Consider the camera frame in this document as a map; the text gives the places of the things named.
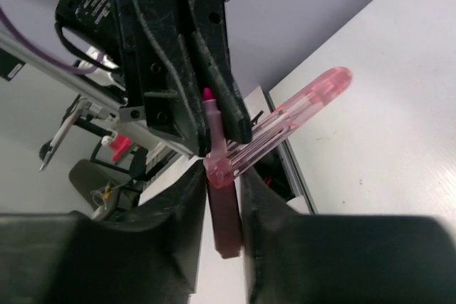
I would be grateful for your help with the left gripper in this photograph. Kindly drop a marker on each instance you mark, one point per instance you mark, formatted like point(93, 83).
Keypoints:
point(170, 51)

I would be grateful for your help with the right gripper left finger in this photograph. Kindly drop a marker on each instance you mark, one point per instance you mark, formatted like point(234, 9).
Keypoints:
point(149, 254)

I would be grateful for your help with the pink highlighter pen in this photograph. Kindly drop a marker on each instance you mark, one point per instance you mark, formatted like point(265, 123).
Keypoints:
point(227, 161)

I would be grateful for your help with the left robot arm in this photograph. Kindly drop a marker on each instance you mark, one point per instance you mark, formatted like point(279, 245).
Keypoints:
point(93, 21)

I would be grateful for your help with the red stand object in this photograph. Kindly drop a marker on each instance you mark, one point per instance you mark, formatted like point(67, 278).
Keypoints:
point(120, 145)

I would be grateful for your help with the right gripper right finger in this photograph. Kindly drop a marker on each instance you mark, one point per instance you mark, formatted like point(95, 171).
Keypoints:
point(315, 258)

